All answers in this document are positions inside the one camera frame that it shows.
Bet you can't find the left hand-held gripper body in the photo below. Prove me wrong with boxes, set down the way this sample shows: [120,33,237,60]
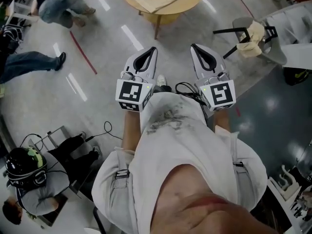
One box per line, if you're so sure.
[115,67,156,113]

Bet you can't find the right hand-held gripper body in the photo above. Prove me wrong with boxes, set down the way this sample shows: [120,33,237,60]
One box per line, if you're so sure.
[194,71,236,112]

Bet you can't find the person's left forearm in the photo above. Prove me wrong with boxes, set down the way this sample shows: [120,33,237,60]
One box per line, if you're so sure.
[121,110,142,153]

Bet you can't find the person's right forearm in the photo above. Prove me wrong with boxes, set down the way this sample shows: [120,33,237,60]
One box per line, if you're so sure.
[213,109,232,133]

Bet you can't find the person's black shorts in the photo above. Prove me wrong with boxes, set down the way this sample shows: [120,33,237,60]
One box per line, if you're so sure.
[152,84,173,95]

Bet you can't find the crumpled beige cloth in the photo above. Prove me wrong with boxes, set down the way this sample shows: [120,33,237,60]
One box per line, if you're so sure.
[235,20,267,59]

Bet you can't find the grey chair with black arms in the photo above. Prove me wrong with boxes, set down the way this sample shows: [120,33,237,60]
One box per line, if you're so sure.
[213,17,289,67]

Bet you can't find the round wooden table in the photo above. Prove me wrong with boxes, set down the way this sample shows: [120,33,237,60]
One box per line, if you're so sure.
[121,0,204,40]

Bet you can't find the person's white shirt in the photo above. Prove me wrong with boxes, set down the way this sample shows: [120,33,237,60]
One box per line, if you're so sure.
[91,91,269,234]

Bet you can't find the black and yellow bag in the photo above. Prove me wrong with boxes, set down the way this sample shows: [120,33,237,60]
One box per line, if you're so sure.
[283,67,311,86]

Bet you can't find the white curved structure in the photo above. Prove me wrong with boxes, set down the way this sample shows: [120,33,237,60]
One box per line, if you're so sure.
[264,1,312,71]

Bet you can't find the white cubby shelf unit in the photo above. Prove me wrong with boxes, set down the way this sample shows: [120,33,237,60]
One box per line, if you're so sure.
[29,125,72,156]

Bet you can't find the person's neck and chin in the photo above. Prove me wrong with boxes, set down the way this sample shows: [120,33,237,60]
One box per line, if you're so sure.
[150,163,280,234]

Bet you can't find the black shell backpack green patches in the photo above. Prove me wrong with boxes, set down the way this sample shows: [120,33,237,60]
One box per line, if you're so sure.
[4,146,48,188]

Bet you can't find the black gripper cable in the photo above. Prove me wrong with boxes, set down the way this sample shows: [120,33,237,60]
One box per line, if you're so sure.
[175,81,208,122]

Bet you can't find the black floor cable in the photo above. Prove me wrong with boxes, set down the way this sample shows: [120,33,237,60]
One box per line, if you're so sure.
[79,120,123,142]

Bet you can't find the grey backpack strap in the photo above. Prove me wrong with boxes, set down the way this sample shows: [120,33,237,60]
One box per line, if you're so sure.
[231,135,252,204]
[114,149,133,229]

